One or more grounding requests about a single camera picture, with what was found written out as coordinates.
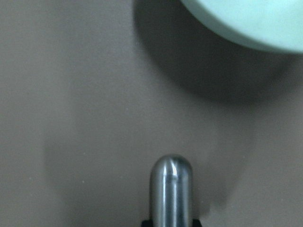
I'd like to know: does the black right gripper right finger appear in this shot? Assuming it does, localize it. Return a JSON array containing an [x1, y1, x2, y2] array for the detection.
[[192, 219, 202, 227]]

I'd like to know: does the mint green bowl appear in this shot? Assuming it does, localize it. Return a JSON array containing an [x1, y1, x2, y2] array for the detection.
[[182, 0, 303, 54]]

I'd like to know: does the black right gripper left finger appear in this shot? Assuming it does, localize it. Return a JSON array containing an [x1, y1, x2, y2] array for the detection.
[[141, 219, 153, 227]]

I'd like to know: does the steel muddler with black tip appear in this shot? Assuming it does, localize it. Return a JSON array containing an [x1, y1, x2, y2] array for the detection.
[[150, 154, 193, 227]]

